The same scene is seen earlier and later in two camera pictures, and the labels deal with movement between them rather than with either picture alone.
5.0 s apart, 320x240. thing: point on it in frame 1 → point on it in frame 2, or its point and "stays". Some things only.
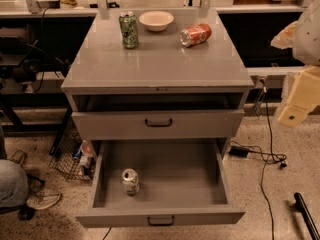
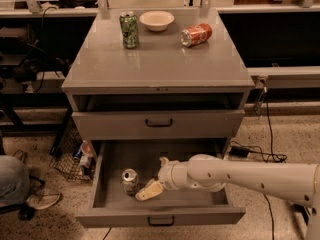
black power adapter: (238, 151) stays
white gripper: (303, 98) → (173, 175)
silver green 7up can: (130, 181) stays
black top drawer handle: (158, 125) stays
